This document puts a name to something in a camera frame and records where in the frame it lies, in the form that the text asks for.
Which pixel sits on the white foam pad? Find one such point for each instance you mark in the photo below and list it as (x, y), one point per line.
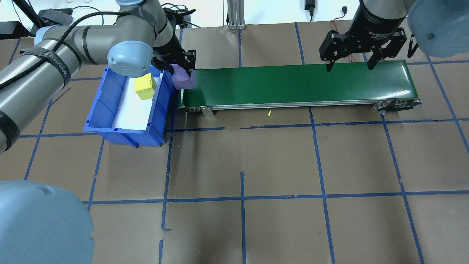
(133, 113)

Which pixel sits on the purple foam block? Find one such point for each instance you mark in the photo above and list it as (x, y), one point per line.
(181, 80)

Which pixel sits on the small black power adapter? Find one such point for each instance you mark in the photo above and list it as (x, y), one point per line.
(184, 18)

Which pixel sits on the yellow foam block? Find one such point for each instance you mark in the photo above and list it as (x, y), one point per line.
(143, 88)

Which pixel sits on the blue plastic storage bin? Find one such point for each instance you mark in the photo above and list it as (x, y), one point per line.
(106, 106)

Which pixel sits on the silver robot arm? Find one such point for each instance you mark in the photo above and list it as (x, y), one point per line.
(36, 80)
(439, 25)

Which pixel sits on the aluminium profile post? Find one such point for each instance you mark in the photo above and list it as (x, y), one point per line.
(236, 16)

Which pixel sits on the green conveyor belt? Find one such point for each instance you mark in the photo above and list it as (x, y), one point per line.
(293, 84)

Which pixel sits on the black flat box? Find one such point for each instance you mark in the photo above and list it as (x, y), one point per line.
(13, 30)

